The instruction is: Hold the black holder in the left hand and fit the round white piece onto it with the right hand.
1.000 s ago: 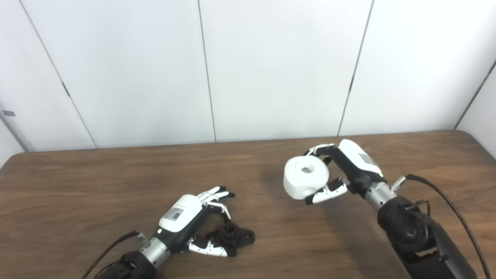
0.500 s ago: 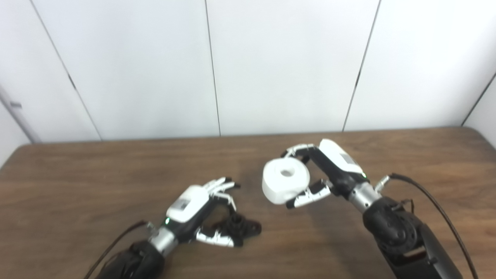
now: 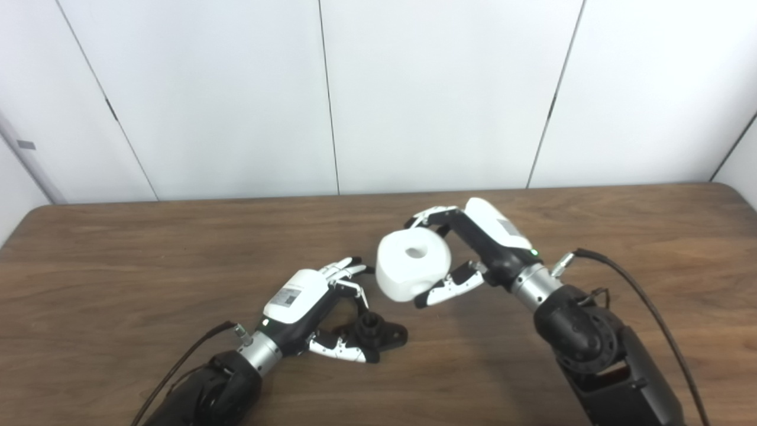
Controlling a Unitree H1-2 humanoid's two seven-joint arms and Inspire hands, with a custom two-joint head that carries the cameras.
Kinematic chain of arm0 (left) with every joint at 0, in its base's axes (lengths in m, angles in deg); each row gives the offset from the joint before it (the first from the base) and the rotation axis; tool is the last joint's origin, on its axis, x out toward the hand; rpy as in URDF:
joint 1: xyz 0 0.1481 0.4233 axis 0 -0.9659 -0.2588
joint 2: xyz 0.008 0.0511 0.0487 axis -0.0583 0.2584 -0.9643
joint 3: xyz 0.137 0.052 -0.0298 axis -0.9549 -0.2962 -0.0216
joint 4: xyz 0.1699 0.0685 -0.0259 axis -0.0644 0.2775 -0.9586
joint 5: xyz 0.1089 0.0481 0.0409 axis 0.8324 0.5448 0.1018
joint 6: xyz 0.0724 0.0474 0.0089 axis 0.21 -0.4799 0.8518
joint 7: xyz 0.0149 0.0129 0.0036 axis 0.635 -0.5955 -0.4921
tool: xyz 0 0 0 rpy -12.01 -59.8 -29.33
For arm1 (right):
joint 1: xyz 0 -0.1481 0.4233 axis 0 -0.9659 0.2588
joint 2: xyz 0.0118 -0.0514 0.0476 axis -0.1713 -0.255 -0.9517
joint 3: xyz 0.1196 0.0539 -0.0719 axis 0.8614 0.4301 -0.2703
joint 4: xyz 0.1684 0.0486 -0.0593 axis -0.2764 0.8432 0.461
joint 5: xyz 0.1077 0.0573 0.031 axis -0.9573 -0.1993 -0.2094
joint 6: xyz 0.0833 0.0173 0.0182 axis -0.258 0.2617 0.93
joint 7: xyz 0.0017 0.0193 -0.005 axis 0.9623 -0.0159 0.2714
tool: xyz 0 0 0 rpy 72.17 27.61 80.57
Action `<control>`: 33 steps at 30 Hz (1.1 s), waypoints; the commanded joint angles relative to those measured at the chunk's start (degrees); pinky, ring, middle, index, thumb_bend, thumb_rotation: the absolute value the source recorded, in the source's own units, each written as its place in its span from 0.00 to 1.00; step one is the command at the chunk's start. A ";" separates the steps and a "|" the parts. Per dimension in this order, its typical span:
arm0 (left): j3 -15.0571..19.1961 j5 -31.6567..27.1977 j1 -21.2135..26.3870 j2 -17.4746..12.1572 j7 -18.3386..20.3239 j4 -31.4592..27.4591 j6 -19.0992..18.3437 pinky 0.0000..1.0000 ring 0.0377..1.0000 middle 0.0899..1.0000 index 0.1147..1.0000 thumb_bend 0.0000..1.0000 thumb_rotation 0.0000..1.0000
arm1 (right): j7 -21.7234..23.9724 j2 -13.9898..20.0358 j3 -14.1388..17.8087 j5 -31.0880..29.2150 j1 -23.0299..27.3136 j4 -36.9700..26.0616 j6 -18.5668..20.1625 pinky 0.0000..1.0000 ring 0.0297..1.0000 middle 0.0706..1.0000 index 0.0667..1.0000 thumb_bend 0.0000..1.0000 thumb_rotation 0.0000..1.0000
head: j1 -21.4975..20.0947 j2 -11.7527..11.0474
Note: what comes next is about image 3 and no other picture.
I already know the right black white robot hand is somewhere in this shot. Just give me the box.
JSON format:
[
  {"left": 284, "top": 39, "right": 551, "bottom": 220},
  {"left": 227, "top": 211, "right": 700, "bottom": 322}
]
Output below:
[{"left": 404, "top": 197, "right": 542, "bottom": 309}]

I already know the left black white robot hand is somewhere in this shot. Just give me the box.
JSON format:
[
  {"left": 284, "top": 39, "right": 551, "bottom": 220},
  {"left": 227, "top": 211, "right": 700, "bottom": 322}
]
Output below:
[{"left": 258, "top": 256, "right": 380, "bottom": 363}]

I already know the black plastic holder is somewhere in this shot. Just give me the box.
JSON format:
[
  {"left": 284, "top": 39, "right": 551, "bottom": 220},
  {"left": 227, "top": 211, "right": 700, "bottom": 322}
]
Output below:
[{"left": 340, "top": 314, "right": 409, "bottom": 362}]

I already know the round white piece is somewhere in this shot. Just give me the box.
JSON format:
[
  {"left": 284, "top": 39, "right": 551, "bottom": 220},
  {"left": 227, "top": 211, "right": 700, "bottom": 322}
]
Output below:
[{"left": 376, "top": 227, "right": 452, "bottom": 303}]

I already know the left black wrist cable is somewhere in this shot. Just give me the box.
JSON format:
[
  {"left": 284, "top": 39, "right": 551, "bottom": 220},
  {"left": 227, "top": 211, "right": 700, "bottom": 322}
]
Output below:
[{"left": 130, "top": 321, "right": 254, "bottom": 426}]

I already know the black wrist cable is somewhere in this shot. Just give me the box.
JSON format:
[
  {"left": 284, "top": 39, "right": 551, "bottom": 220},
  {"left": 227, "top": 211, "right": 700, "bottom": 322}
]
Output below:
[
  {"left": 550, "top": 248, "right": 710, "bottom": 426},
  {"left": 130, "top": 321, "right": 254, "bottom": 426}
]

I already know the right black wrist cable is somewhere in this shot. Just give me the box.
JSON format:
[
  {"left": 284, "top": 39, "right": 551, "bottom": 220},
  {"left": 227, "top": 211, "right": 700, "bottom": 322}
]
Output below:
[{"left": 550, "top": 248, "right": 710, "bottom": 426}]

